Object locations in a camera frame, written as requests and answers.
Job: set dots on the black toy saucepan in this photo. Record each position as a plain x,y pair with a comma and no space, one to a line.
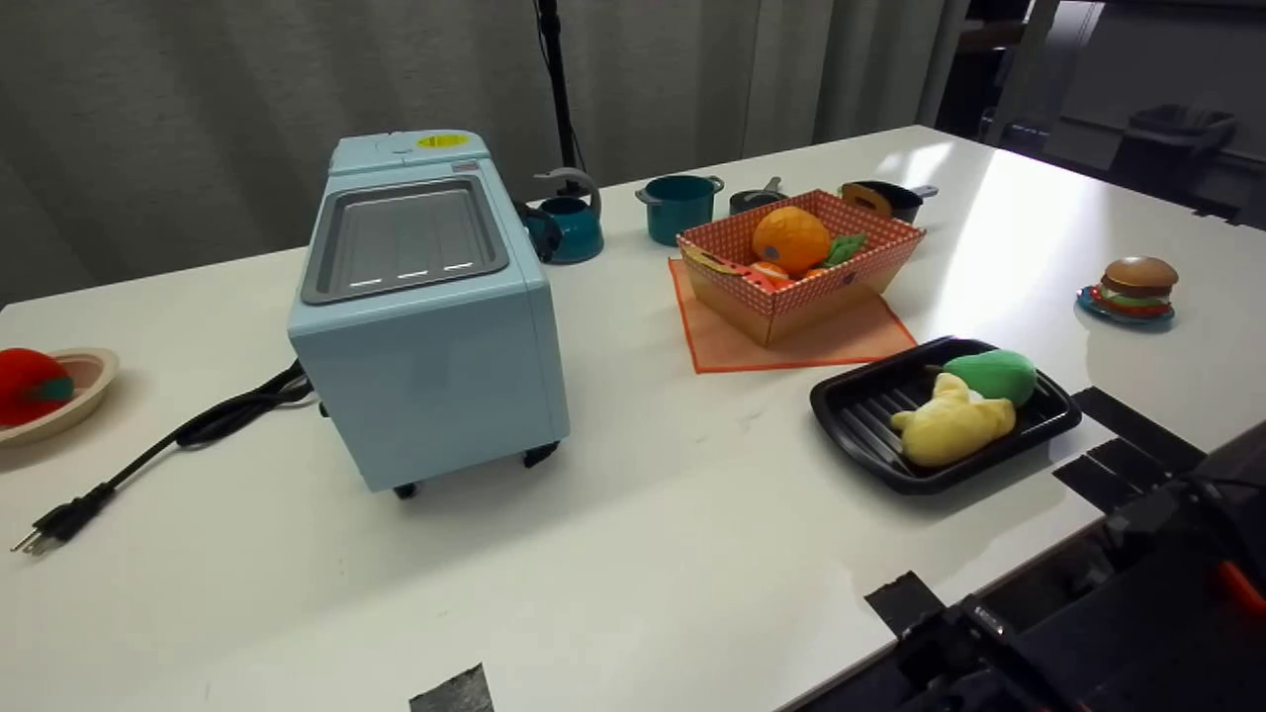
906,199

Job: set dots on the black ridged tray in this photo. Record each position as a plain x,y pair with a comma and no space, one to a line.
856,417

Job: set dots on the small blue plate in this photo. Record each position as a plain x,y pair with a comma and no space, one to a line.
1093,311

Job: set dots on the teal toy pot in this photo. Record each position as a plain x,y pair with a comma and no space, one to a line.
677,212

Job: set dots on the grey toy pan with lid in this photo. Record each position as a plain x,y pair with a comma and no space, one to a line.
752,199

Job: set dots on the orange cloth mat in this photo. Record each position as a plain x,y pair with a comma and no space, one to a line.
718,347

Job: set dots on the small green toy vegetable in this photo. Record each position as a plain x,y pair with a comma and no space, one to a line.
844,251

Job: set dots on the teal toy kettle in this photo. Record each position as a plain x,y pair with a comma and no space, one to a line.
573,227

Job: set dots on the toy burger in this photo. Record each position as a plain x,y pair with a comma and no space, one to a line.
1137,281

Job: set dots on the beige shallow bowl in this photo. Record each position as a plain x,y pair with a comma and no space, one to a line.
90,380

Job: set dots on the orange checkered paper basket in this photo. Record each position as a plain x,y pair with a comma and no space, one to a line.
805,307

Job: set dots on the green avocado plush toy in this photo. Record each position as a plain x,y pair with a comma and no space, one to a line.
989,374

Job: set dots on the orange fruit toy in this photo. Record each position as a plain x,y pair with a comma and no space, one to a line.
787,240

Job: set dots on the black tape piece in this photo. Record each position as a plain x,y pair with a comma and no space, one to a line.
1134,423
458,692
1107,477
902,604

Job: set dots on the yellow banana plush toy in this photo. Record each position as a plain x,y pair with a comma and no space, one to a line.
952,429

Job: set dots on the grey curtain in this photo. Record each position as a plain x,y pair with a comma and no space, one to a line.
263,91

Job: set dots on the red tomato plush toy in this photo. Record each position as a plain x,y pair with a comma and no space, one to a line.
25,386

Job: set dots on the black robot mount with clamp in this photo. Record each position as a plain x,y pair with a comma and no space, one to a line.
1149,618

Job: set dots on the small red toy fruit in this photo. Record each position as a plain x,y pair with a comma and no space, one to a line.
770,274

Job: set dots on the light blue toaster oven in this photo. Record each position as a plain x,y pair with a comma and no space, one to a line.
435,371

